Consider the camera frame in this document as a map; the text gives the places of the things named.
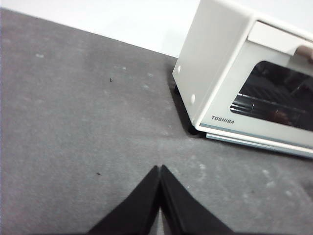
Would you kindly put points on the silver oven crumb tray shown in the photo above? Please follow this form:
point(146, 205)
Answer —
point(244, 140)

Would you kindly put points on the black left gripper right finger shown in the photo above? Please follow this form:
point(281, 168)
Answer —
point(183, 210)

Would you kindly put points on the cream Toshiba toaster oven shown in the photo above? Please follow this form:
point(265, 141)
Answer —
point(210, 61)

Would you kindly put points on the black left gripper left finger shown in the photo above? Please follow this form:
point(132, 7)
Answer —
point(137, 210)

